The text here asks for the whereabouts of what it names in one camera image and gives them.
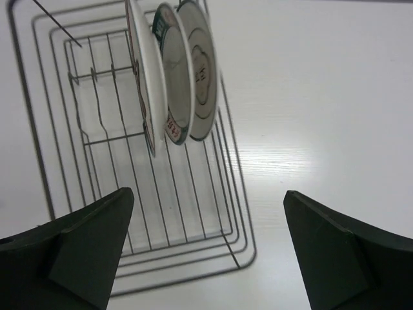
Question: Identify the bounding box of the grey wire dish rack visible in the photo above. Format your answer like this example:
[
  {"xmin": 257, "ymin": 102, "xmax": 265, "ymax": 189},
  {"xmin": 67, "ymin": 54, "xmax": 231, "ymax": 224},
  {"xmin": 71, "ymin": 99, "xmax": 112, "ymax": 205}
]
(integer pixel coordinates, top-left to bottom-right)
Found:
[{"xmin": 6, "ymin": 1, "xmax": 256, "ymax": 299}]

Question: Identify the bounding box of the white plate grey pattern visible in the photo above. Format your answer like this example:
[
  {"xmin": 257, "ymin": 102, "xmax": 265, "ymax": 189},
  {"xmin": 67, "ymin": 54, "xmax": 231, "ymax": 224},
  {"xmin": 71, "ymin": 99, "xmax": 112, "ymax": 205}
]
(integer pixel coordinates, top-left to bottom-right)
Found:
[{"xmin": 177, "ymin": 1, "xmax": 219, "ymax": 141}]

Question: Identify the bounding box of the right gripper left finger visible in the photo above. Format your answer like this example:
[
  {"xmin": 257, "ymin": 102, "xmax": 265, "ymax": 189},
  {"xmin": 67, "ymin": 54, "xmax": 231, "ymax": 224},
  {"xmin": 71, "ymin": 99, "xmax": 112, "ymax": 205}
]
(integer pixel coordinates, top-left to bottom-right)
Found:
[{"xmin": 1, "ymin": 187, "xmax": 134, "ymax": 309}]

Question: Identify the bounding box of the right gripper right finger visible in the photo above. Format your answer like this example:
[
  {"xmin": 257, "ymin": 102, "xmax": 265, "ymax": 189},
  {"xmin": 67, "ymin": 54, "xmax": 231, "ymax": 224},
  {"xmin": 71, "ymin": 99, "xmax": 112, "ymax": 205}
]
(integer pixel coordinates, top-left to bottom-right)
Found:
[{"xmin": 283, "ymin": 191, "xmax": 412, "ymax": 309}]

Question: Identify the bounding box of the orange sunburst plate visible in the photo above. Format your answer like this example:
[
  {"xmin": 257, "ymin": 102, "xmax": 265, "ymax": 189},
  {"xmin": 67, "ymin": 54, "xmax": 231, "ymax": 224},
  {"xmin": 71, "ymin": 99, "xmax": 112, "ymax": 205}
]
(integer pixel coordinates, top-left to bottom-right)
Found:
[{"xmin": 125, "ymin": 1, "xmax": 168, "ymax": 157}]

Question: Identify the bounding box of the green rimmed white plate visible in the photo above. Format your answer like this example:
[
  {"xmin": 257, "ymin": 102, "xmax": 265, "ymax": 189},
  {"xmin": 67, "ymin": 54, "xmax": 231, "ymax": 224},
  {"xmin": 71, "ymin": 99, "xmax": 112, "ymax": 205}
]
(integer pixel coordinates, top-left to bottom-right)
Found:
[{"xmin": 152, "ymin": 2, "xmax": 196, "ymax": 145}]

